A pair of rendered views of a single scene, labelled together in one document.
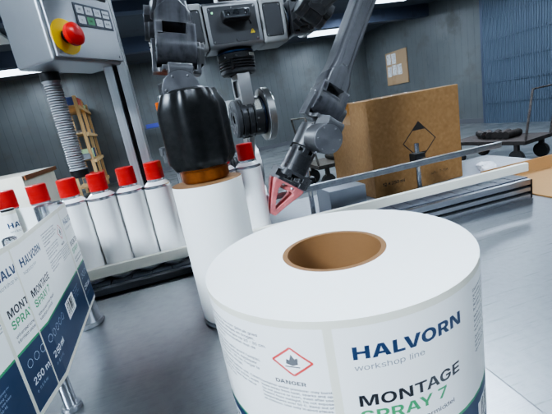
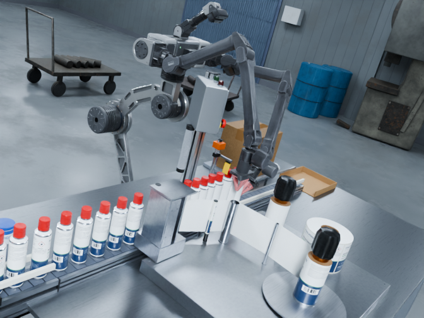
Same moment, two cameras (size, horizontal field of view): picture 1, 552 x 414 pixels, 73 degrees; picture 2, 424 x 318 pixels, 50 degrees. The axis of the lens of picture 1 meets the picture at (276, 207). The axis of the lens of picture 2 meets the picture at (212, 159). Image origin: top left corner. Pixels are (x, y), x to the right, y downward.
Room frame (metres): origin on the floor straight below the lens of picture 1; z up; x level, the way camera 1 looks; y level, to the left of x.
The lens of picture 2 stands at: (-0.59, 1.54, 1.84)
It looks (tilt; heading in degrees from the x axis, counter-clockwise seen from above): 21 degrees down; 316
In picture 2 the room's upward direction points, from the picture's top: 15 degrees clockwise
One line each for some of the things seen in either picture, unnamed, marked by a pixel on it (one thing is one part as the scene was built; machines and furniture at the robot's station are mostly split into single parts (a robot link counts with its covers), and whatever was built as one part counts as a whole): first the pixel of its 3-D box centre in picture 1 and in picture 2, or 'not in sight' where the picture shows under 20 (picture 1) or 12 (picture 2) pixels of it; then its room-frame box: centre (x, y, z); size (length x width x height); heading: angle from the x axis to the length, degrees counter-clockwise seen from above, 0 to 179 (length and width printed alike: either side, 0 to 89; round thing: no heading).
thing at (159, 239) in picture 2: not in sight; (164, 219); (0.55, 0.61, 1.01); 0.14 x 0.13 x 0.26; 102
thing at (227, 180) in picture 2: not in sight; (224, 189); (0.75, 0.14, 0.98); 0.05 x 0.05 x 0.20
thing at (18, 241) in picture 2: not in sight; (17, 255); (0.54, 1.13, 0.98); 0.05 x 0.05 x 0.20
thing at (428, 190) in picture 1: (316, 218); (253, 198); (0.75, -0.08, 0.90); 1.07 x 0.01 x 0.02; 102
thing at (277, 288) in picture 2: not in sight; (303, 300); (0.10, 0.26, 0.89); 0.31 x 0.31 x 0.01
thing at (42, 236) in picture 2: not in sight; (41, 247); (0.55, 1.06, 0.98); 0.05 x 0.05 x 0.20
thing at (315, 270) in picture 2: not in sight; (317, 265); (0.10, 0.26, 1.04); 0.09 x 0.09 x 0.29
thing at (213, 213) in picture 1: (213, 208); (277, 209); (0.47, 0.08, 1.03); 0.09 x 0.09 x 0.30
